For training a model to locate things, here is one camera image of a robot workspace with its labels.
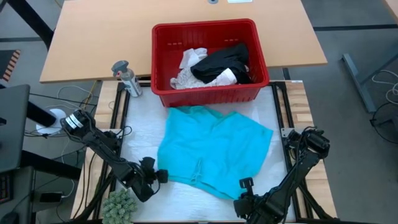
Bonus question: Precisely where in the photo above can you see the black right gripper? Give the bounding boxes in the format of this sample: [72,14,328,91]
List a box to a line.
[233,186,282,224]

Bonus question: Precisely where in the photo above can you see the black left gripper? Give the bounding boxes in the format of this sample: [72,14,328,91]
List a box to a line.
[124,157,158,203]

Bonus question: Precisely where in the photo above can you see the turquoise shorts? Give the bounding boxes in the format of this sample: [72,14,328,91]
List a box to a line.
[157,105,274,200]

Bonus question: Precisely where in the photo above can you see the white garment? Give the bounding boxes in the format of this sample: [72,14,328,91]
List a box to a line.
[170,47,238,90]

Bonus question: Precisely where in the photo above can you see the red plastic laundry basket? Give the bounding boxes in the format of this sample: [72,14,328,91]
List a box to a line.
[150,18,271,108]

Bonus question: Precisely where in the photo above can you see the small artificial potted plant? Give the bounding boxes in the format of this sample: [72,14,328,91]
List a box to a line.
[101,189,137,224]

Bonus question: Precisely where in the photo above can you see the black power adapter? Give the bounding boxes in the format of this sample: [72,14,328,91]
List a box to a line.
[39,192,63,203]

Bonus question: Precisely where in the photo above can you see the clear spray bottle grey trigger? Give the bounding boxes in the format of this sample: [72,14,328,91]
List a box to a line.
[111,60,143,98]

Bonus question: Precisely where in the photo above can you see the white round base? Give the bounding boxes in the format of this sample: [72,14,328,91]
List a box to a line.
[35,108,65,135]

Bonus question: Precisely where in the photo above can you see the dark grey monitor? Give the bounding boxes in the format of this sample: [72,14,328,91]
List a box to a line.
[0,83,30,174]

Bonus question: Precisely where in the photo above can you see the black garment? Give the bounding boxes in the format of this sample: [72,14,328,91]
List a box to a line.
[190,42,251,85]

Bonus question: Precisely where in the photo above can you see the light wooden desk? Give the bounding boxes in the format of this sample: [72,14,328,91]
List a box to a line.
[39,0,328,84]

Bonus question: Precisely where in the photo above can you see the grey desk leg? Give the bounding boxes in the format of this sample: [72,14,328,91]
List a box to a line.
[341,52,398,113]

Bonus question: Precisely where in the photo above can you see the hazard striped floor mat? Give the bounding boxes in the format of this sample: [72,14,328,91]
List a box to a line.
[0,49,21,82]

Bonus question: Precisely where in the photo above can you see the black desk leg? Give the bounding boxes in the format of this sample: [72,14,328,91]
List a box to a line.
[6,0,55,50]

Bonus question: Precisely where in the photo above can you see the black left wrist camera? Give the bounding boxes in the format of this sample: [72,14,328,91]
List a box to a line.
[154,169,169,184]

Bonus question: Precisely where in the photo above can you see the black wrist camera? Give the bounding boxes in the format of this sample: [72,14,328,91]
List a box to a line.
[238,177,255,190]
[154,169,169,184]

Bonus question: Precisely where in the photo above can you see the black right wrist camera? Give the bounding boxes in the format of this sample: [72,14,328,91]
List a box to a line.
[238,177,255,190]

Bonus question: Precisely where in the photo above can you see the black aluminium table frame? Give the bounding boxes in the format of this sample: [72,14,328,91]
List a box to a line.
[73,80,340,224]

